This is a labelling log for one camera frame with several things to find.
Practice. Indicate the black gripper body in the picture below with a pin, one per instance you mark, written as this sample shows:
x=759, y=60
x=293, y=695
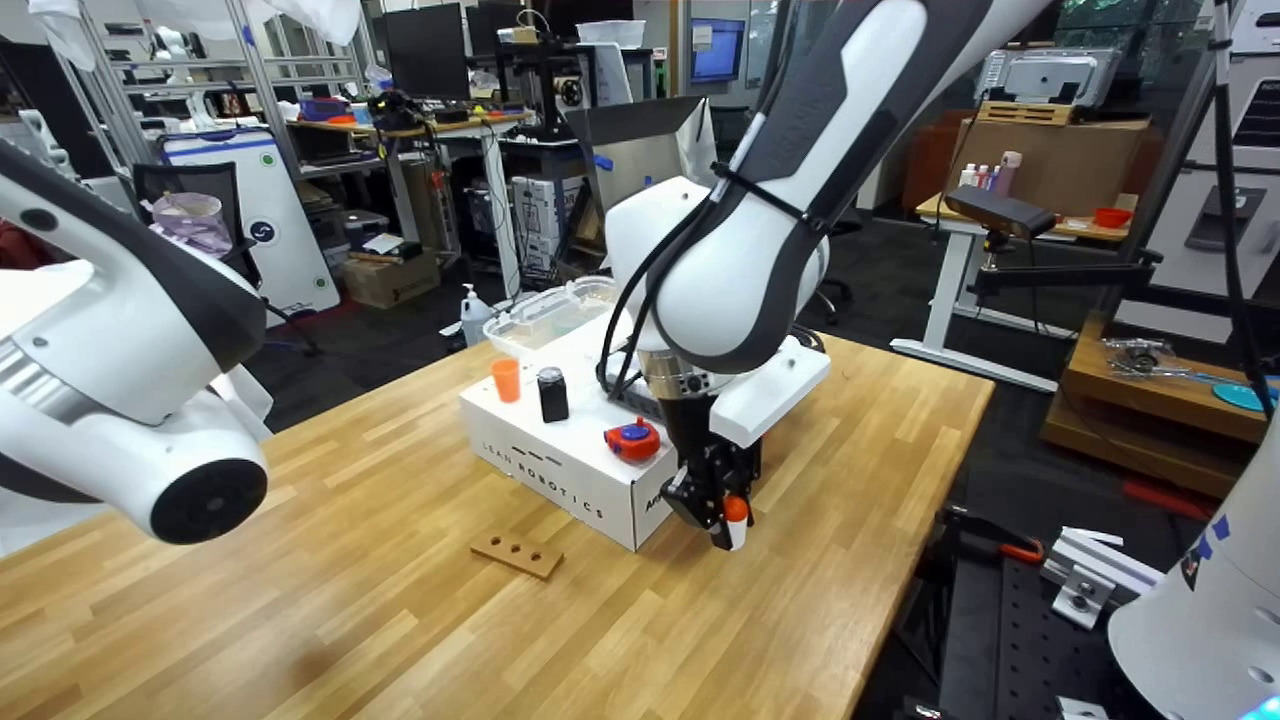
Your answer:
x=709, y=463

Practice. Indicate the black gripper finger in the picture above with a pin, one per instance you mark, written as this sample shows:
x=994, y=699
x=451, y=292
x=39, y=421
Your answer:
x=692, y=506
x=737, y=506

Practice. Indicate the orange plastic cup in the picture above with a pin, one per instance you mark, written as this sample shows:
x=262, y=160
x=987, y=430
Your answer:
x=504, y=377

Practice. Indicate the red blue toy bowl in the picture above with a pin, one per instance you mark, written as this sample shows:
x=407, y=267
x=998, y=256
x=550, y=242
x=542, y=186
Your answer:
x=633, y=443

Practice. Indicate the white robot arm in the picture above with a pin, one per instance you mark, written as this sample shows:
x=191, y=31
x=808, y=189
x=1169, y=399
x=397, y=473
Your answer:
x=712, y=275

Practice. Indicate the white robot base right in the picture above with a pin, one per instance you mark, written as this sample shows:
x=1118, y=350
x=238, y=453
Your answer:
x=1205, y=641

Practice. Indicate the white machine housing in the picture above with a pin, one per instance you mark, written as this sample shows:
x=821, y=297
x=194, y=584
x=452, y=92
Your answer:
x=275, y=218

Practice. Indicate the white cardboard box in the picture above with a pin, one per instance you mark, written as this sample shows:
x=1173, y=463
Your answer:
x=624, y=466

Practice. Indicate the white orange-capped seasoning bottle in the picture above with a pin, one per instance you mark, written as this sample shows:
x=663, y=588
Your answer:
x=737, y=532

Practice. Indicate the wooden block with holes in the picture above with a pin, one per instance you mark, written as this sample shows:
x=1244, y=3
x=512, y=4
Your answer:
x=519, y=553

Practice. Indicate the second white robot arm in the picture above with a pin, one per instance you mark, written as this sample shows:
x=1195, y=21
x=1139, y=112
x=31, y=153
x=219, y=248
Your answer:
x=122, y=372

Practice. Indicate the black tripod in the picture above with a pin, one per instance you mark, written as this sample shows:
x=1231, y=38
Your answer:
x=1205, y=235

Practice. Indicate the black cylinder can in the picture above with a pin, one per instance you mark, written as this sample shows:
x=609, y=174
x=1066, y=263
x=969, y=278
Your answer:
x=555, y=395

